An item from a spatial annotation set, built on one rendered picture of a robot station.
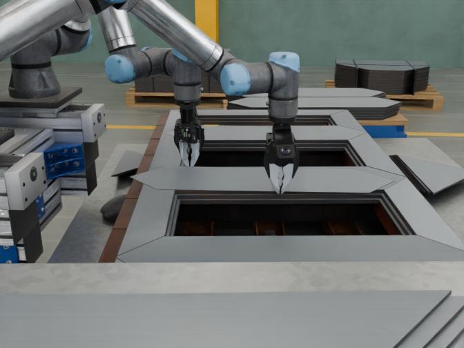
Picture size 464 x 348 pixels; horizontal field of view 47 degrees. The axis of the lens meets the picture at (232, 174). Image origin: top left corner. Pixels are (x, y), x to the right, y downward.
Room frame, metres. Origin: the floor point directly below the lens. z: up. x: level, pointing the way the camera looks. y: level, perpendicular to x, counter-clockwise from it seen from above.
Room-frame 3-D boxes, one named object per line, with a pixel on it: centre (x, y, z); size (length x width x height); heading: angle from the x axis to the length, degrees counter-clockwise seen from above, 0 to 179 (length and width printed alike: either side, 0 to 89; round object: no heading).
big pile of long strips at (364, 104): (2.44, -0.36, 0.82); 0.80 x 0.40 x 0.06; 91
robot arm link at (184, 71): (1.50, 0.13, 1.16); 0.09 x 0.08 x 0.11; 57
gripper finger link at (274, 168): (1.33, -0.11, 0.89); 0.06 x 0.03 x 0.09; 1
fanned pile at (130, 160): (1.96, 0.37, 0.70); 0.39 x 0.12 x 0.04; 1
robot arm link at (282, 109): (1.33, -0.12, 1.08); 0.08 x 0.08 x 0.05
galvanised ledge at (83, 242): (1.61, 0.39, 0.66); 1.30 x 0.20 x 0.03; 1
